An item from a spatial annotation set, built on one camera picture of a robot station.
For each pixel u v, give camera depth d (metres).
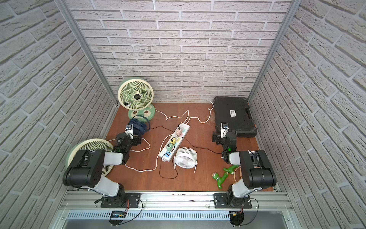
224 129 0.80
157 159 0.87
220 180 0.79
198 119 1.06
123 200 0.68
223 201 0.73
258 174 0.45
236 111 1.04
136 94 0.91
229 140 0.70
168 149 0.87
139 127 0.92
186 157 0.81
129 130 0.81
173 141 0.89
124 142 0.74
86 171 0.46
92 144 0.75
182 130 0.96
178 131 0.93
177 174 0.83
